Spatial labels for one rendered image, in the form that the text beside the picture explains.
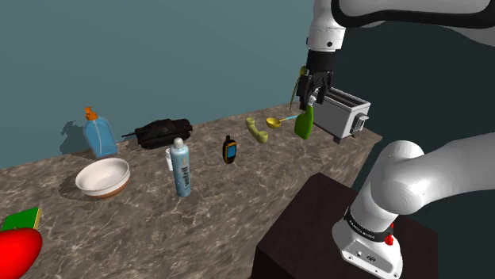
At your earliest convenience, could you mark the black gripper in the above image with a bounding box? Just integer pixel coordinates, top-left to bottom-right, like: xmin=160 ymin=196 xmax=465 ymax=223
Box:
xmin=296 ymin=49 xmax=337 ymax=111

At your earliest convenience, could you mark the olive green slender tool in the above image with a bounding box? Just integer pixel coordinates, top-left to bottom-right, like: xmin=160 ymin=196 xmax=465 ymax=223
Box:
xmin=289 ymin=65 xmax=309 ymax=112

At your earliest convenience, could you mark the silver toaster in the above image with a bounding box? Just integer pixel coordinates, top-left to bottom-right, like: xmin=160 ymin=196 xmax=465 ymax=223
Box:
xmin=312 ymin=86 xmax=371 ymax=145

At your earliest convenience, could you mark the green spray bottle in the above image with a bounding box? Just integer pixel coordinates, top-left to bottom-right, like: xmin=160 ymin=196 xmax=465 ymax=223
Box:
xmin=294 ymin=96 xmax=317 ymax=140

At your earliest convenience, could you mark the yellow-green phone handset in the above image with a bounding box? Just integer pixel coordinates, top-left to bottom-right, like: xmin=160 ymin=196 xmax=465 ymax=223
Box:
xmin=245 ymin=117 xmax=270 ymax=144

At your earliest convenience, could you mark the black and yellow handheld device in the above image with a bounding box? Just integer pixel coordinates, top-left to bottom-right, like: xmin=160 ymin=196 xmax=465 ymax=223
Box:
xmin=222 ymin=135 xmax=238 ymax=165

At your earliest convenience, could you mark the dark brown robot stand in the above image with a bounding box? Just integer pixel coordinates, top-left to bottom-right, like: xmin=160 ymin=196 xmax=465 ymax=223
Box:
xmin=250 ymin=172 xmax=439 ymax=279

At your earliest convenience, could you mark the pale blue spray can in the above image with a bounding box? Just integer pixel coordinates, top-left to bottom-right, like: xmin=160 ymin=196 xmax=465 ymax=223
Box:
xmin=170 ymin=137 xmax=192 ymax=198

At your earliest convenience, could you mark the black toy tank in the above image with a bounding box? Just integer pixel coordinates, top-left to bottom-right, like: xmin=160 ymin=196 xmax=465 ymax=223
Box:
xmin=121 ymin=117 xmax=194 ymax=151

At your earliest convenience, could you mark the blue soap dispenser orange pump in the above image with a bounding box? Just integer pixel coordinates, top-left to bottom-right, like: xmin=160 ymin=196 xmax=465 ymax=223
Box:
xmin=82 ymin=106 xmax=119 ymax=160

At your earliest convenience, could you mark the white bowl with brown base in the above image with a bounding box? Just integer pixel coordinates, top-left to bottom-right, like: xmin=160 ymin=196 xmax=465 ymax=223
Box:
xmin=75 ymin=157 xmax=131 ymax=200

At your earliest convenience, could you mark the green and yellow sponge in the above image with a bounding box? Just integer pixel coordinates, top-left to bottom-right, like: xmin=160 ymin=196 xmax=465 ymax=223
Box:
xmin=0 ymin=207 xmax=42 ymax=233

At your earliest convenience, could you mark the red rounded object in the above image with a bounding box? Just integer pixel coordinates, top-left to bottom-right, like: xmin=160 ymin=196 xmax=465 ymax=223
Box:
xmin=0 ymin=227 xmax=44 ymax=279

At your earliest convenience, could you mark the yellow spoon with blue handle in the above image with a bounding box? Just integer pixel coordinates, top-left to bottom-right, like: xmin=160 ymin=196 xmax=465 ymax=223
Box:
xmin=266 ymin=115 xmax=299 ymax=130

